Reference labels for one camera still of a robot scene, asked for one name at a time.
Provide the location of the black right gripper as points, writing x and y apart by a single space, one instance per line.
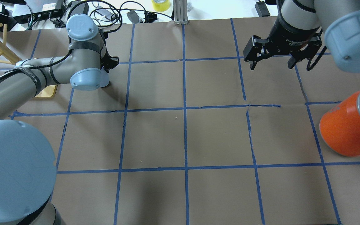
292 35

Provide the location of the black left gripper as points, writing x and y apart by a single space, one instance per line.
113 62

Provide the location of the light blue plastic cup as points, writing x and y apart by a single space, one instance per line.
104 80

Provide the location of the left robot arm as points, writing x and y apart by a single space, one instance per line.
28 163

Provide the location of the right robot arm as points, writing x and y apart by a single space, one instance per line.
303 26

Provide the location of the wooden cup rack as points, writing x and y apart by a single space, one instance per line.
29 44

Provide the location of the black power adapter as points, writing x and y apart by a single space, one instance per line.
262 9

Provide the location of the grey small adapter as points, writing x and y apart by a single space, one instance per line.
134 17

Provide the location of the yellow tape roll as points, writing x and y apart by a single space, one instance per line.
160 5

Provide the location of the orange can with silver lid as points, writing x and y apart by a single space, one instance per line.
340 127

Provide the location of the aluminium frame post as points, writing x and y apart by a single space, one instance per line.
180 12

